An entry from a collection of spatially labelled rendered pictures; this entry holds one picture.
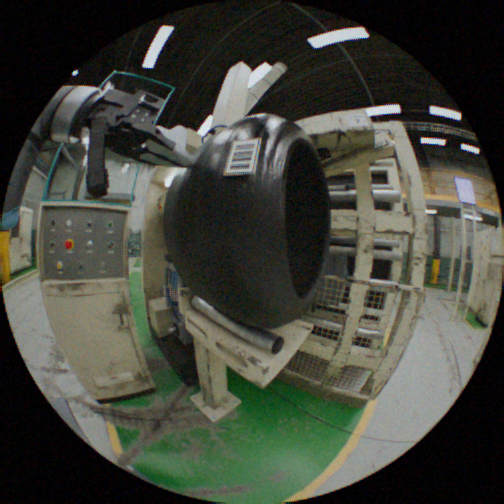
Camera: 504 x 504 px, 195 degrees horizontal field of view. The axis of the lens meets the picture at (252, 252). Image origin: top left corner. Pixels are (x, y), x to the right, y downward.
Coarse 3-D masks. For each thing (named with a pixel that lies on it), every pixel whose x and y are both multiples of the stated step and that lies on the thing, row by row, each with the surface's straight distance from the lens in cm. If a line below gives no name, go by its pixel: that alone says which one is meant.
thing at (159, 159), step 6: (144, 144) 29; (144, 150) 28; (144, 156) 28; (150, 156) 27; (156, 156) 27; (162, 156) 27; (156, 162) 28; (162, 162) 28; (168, 162) 27; (174, 162) 27
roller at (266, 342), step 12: (192, 300) 54; (204, 312) 49; (216, 312) 44; (228, 324) 40; (240, 324) 38; (240, 336) 39; (252, 336) 36; (264, 336) 35; (276, 336) 34; (264, 348) 35; (276, 348) 34
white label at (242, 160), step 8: (232, 144) 22; (240, 144) 22; (248, 144) 21; (256, 144) 21; (232, 152) 21; (240, 152) 21; (248, 152) 20; (256, 152) 20; (232, 160) 20; (240, 160) 20; (248, 160) 19; (256, 160) 19; (232, 168) 19; (240, 168) 19; (248, 168) 18
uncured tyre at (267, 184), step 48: (288, 144) 29; (192, 192) 23; (240, 192) 19; (288, 192) 72; (192, 240) 23; (240, 240) 18; (288, 240) 74; (192, 288) 36; (240, 288) 21; (288, 288) 26
